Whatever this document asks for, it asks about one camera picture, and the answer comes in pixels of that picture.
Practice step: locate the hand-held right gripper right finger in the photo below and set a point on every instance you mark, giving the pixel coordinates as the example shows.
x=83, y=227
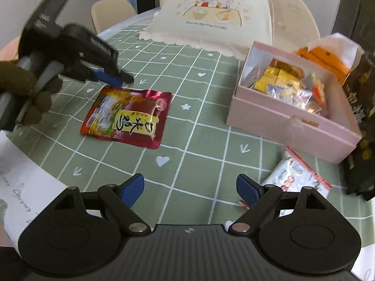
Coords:
x=247, y=191

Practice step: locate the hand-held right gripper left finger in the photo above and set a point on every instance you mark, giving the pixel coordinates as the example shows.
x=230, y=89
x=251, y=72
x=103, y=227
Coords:
x=133, y=188

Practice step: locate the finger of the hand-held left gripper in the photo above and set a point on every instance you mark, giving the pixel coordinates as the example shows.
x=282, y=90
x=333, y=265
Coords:
x=108, y=77

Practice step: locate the dark red snack packet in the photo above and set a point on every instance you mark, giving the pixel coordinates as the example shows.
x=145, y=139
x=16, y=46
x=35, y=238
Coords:
x=129, y=120

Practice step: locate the white red-edged snack packet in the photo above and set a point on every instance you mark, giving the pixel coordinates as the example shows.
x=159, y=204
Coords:
x=293, y=175

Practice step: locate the pink storage box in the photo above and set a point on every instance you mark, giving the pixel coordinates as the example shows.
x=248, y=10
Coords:
x=278, y=128

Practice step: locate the pile of assorted snack packets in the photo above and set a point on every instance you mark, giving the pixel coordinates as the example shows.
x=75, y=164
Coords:
x=281, y=85

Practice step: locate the person's left hand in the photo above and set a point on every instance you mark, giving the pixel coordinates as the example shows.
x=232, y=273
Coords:
x=14, y=77

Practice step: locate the green grid tablecloth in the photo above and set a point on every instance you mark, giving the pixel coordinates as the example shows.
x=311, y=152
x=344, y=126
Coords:
x=205, y=140

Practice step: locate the white handwritten paper sheet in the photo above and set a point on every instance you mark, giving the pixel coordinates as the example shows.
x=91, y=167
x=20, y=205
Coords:
x=23, y=175

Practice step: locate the cream printed food cover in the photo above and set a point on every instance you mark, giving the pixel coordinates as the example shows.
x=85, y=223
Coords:
x=219, y=35

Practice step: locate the black gold-printed bag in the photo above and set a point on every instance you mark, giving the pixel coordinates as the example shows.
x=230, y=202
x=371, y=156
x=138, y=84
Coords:
x=361, y=108

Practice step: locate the orange and white paper bag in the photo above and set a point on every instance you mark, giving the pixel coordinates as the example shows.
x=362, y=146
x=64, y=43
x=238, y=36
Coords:
x=325, y=57

